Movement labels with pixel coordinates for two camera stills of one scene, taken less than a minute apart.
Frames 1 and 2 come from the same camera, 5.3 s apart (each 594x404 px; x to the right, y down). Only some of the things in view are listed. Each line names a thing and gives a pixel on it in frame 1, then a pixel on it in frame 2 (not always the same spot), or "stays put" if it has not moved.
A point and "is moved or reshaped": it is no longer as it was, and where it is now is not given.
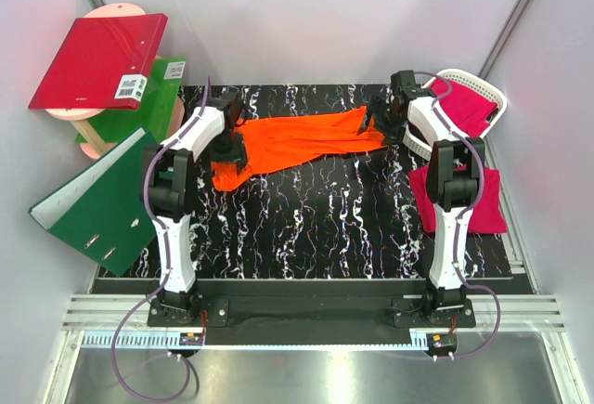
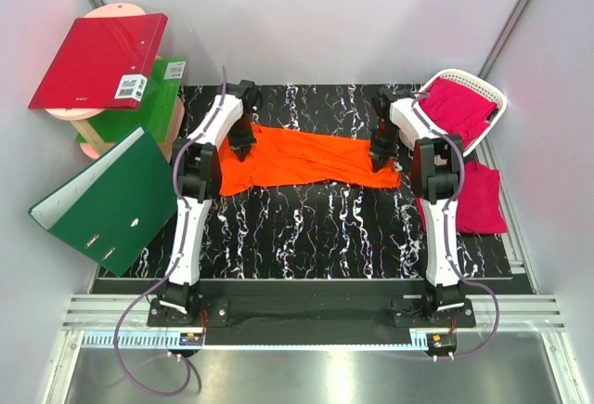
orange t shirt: x=269 y=144 is moved or reshaped
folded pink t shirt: x=487 y=217 stays put
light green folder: x=156 y=110 stays put
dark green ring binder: x=98 y=209 stays put
